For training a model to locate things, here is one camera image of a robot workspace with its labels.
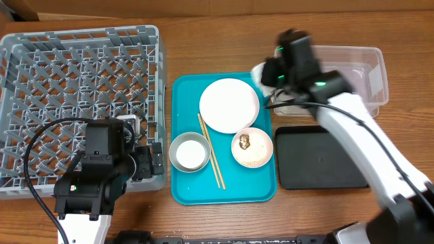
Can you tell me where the brown food scrap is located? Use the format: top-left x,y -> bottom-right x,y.
239,134 -> 250,150

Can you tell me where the small pink bowl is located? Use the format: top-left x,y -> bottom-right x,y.
231,127 -> 274,168

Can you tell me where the white paper cup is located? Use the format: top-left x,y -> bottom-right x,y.
176,140 -> 205,169

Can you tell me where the white napkin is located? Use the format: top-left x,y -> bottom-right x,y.
250,62 -> 276,97

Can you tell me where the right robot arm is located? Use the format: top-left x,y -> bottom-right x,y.
260,29 -> 433,244

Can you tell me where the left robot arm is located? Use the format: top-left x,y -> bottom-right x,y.
54,115 -> 167,243

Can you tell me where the clear plastic waste bin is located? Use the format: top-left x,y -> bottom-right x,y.
271,45 -> 389,119

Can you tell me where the grey shallow bowl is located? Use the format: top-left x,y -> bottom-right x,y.
169,132 -> 211,173

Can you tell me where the wooden chopstick right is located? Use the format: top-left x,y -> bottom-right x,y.
197,113 -> 226,190

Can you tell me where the grey plastic dish rack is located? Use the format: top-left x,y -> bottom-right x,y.
1,25 -> 167,200

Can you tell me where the large white round plate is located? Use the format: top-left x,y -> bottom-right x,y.
199,78 -> 260,134

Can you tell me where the black rectangular tray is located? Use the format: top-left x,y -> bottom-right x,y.
275,125 -> 368,190

